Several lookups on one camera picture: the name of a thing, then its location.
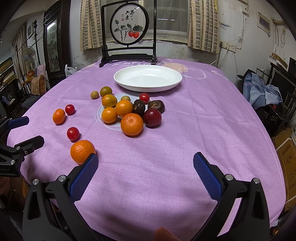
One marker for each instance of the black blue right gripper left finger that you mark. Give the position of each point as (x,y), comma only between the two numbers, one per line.
(50,212)

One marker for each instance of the small tan longan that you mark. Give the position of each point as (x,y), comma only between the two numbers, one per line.
(125,98)
(94,94)

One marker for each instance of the white plastic bag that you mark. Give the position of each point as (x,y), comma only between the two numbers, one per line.
(69,71)

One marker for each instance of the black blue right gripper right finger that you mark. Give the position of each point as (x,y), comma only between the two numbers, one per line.
(252,219)

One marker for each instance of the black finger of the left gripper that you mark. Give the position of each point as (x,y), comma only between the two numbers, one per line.
(30,145)

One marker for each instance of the black framed round painting screen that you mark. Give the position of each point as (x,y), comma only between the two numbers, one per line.
(128,25)

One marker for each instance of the green olive round fruit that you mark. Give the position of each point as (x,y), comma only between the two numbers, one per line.
(105,91)

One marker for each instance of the dark wrinkled passion fruit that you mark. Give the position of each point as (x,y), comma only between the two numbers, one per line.
(138,107)

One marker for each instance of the large orange mandarin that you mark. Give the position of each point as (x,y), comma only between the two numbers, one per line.
(132,124)
(81,150)

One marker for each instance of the dark brown water chestnut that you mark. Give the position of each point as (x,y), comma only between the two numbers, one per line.
(157,104)

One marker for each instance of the right beige curtain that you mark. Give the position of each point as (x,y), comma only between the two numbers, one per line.
(204,26)

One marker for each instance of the red cherry tomato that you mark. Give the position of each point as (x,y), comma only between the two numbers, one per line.
(73,134)
(70,109)
(144,97)

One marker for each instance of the white standing fan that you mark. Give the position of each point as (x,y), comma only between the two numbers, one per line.
(29,57)

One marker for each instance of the small orange mandarin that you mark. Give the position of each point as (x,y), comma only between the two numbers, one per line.
(59,116)

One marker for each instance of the dark red plum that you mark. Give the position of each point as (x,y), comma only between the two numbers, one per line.
(152,117)

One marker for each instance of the purple tablecloth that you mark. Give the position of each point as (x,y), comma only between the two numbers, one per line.
(149,181)

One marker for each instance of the left beige curtain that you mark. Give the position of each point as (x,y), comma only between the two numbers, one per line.
(90,25)

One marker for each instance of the white oval plate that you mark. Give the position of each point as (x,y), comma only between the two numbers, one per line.
(147,78)

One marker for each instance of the yellow orange round fruit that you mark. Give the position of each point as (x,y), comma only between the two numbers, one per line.
(109,100)

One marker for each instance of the blue clothes pile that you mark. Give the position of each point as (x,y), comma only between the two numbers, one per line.
(258,94)

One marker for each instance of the dark wooden cabinet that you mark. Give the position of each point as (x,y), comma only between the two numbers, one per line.
(56,41)

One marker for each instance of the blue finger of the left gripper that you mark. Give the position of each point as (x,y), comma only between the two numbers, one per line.
(18,122)

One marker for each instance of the beige curtain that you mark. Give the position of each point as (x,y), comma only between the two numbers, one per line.
(204,26)
(90,25)

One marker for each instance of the orange kumquat fruit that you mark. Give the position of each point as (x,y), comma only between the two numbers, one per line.
(109,115)

